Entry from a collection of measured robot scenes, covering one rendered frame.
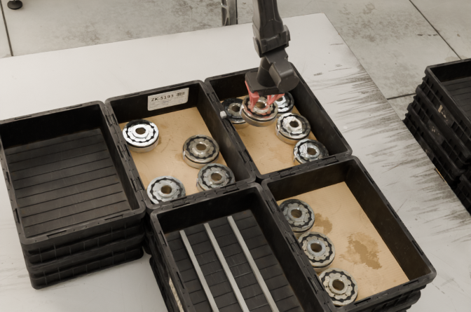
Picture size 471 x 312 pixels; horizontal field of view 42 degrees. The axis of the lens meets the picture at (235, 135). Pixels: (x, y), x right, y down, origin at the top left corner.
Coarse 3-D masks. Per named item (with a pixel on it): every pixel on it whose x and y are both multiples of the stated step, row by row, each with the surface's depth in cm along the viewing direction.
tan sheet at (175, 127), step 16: (176, 112) 187; (192, 112) 188; (160, 128) 182; (176, 128) 183; (192, 128) 184; (160, 144) 178; (176, 144) 179; (144, 160) 173; (160, 160) 174; (176, 160) 175; (144, 176) 170; (160, 176) 170; (176, 176) 171; (192, 176) 172; (192, 192) 168
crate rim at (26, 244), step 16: (48, 112) 167; (112, 128) 166; (0, 144) 160; (0, 160) 155; (128, 176) 157; (16, 208) 147; (144, 208) 151; (16, 224) 144; (96, 224) 146; (112, 224) 148; (32, 240) 141; (48, 240) 143
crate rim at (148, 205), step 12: (180, 84) 181; (192, 84) 182; (204, 84) 182; (120, 96) 175; (132, 96) 175; (108, 108) 171; (216, 108) 176; (120, 132) 166; (228, 132) 171; (240, 156) 166; (132, 168) 158; (252, 180) 161; (144, 192) 154; (204, 192) 156; (216, 192) 157; (156, 204) 152; (168, 204) 153
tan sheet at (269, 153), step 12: (276, 120) 190; (240, 132) 185; (252, 132) 186; (264, 132) 186; (252, 144) 182; (264, 144) 183; (276, 144) 184; (288, 144) 184; (252, 156) 179; (264, 156) 180; (276, 156) 180; (288, 156) 181; (264, 168) 177; (276, 168) 177
